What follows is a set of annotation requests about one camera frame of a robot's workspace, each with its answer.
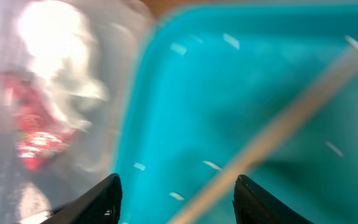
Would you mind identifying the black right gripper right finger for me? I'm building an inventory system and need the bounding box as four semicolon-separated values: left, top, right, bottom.
232;174;312;224

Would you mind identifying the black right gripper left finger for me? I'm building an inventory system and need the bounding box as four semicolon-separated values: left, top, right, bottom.
42;173;122;224

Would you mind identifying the red snack wrapper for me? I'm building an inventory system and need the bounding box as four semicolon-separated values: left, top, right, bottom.
0;72;78;172

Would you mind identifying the wooden chopstick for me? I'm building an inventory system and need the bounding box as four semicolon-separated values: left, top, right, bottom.
168;36;358;224

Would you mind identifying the white tissue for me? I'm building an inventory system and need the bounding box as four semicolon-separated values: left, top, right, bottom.
17;1;109;131

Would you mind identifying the teal plastic tray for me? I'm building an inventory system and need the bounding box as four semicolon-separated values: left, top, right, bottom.
114;2;358;223

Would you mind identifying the clear plastic bin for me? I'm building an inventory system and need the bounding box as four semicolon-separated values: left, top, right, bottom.
0;0;153;223

